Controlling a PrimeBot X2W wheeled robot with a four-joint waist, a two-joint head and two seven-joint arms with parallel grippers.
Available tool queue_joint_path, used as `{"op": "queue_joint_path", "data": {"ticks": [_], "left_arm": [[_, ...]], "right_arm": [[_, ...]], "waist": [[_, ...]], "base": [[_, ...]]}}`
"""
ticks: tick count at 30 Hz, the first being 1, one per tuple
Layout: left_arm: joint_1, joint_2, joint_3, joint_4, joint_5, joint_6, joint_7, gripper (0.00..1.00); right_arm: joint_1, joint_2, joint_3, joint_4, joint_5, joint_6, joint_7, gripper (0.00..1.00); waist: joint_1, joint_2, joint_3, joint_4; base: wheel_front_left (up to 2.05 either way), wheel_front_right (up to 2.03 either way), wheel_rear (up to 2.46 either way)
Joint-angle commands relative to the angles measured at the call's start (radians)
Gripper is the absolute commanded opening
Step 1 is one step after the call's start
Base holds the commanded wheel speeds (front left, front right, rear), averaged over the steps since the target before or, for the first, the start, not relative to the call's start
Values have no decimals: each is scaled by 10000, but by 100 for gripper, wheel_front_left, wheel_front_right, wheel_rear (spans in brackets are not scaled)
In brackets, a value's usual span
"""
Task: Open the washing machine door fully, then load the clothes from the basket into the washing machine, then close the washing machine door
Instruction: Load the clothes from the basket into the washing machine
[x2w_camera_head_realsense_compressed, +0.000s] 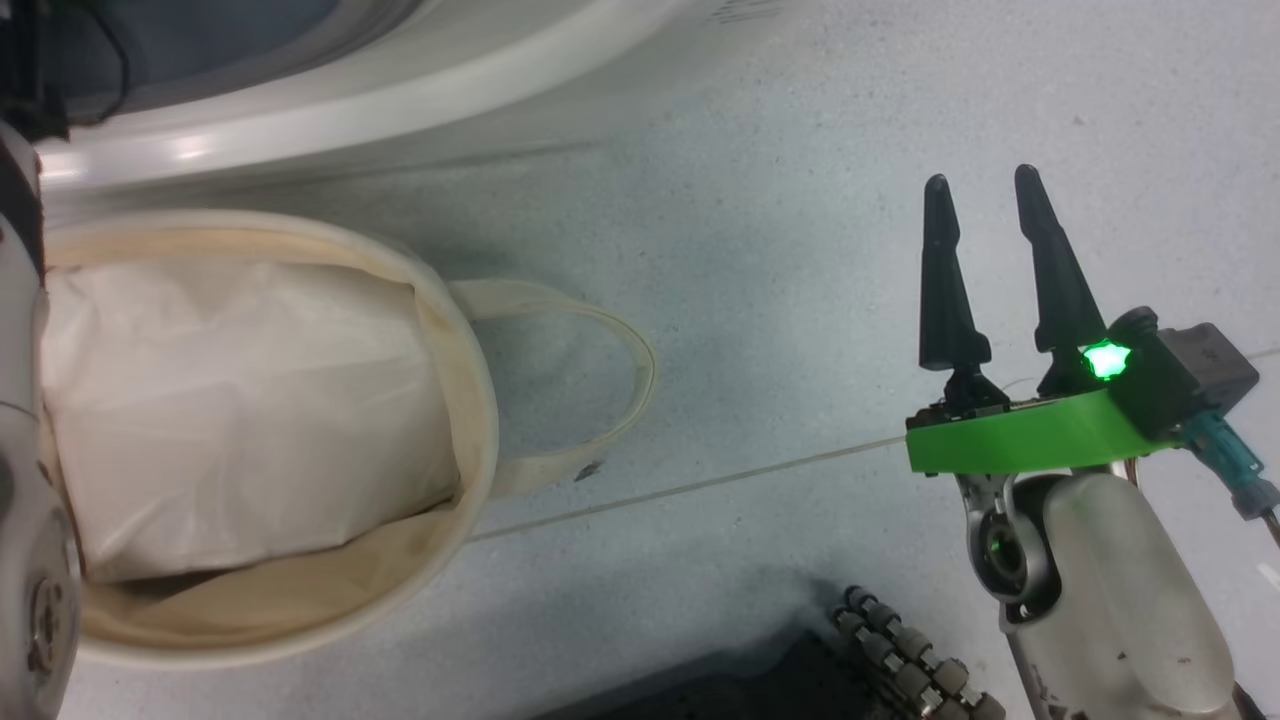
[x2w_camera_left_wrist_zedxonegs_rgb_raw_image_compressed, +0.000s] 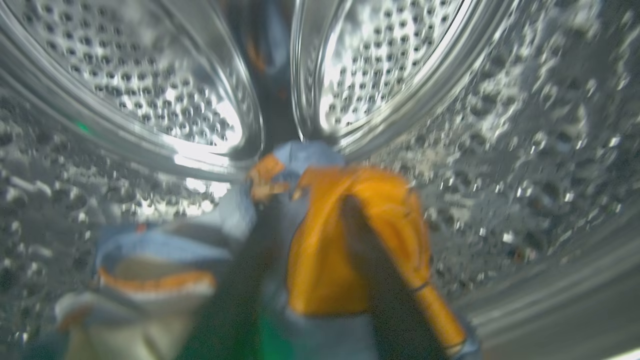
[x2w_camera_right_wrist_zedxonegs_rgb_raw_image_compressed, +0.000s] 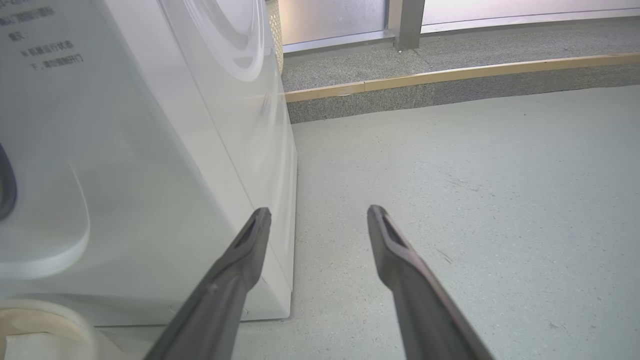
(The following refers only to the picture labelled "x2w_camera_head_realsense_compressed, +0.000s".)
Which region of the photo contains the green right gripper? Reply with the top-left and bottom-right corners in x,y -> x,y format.
905,164 -> 1206,477

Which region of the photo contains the white front-load washing machine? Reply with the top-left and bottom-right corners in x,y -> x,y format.
30,0 -> 801,236

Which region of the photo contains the cream canvas laundry basket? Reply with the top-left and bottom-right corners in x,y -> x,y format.
40,208 -> 658,669

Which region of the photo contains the white padding bag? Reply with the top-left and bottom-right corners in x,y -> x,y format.
40,258 -> 463,584

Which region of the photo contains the teal camera cable connector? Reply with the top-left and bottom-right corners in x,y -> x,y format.
1180,410 -> 1280,546

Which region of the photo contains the grey segmented cable conduit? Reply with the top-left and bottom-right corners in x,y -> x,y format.
830,585 -> 1011,720

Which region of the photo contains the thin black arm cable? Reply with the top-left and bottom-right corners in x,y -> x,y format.
60,0 -> 131,129

